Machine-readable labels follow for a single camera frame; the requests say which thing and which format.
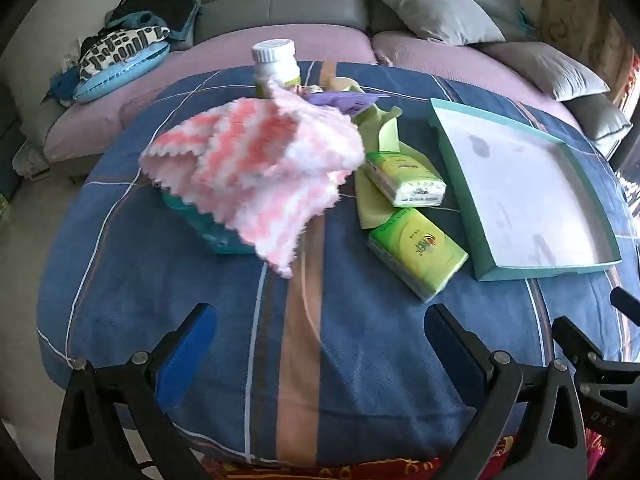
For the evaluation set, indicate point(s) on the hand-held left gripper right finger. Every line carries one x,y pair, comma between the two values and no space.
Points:
455,357

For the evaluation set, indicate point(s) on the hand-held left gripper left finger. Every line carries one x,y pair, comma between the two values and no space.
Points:
184,357

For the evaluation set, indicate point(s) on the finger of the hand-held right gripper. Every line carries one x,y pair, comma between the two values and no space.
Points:
607,385
627,302

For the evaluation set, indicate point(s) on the green tissue pack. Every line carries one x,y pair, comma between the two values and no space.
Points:
400,175
420,250

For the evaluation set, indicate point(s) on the teal rimmed white tray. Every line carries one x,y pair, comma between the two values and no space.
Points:
525,185

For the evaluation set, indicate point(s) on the pink white fluffy cloth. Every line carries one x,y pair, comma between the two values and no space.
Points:
260,160

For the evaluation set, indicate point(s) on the light green cloth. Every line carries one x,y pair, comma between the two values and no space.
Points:
385,132

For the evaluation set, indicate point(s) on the purple tissue pack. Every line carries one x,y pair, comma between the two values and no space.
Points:
350,102

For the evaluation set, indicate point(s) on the blue plaid blanket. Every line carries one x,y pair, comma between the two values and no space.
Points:
375,335

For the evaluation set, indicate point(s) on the teal plastic toy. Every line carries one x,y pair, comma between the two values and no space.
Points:
215,235

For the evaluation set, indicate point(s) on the red patterned tablecloth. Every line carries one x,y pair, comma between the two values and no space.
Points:
325,474

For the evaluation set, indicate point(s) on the grey leather cushion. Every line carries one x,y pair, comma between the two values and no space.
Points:
597,117

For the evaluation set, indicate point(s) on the grey square cushion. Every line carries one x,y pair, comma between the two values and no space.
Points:
545,70
435,5

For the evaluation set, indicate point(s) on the pink sofa seat cover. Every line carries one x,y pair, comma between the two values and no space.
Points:
450,60
200,65

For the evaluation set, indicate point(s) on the beige patterned curtain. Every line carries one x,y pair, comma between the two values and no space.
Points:
575,10

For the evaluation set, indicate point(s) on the white pill bottle green label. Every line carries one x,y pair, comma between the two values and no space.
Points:
272,65

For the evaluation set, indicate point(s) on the black white patterned blue cushion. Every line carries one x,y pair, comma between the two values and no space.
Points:
115,47

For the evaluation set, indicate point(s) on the dark teal bag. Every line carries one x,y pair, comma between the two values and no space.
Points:
155,5

